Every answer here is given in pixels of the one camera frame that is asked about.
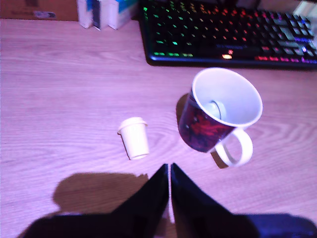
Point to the black backlit keyboard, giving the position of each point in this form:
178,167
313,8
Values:
223,32

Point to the dark blue fronted carton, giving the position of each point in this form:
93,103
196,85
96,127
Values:
100,16

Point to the brown cardboard box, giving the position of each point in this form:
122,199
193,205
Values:
37,10

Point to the white carton with blue stripe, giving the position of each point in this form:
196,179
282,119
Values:
121,15

